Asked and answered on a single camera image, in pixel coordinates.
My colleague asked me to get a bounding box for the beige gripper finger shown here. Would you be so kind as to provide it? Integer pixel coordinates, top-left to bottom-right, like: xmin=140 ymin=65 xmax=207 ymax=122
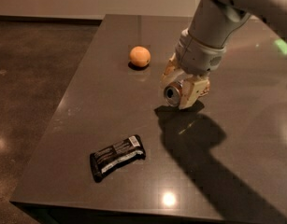
xmin=179 ymin=76 xmax=210 ymax=109
xmin=161 ymin=54 xmax=183 ymax=87

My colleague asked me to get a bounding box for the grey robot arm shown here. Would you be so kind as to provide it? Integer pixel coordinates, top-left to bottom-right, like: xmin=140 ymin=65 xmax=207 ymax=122
xmin=161 ymin=0 xmax=287 ymax=109

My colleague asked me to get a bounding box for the black snack bar wrapper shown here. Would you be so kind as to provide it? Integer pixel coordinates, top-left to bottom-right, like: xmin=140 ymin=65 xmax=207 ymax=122
xmin=90 ymin=134 xmax=146 ymax=183

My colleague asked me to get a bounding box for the orange soda can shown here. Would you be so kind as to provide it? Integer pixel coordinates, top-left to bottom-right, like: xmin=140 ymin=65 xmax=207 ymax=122
xmin=164 ymin=81 xmax=182 ymax=107

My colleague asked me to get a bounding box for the orange fruit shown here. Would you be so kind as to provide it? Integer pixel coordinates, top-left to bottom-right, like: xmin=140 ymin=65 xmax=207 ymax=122
xmin=129 ymin=46 xmax=151 ymax=68

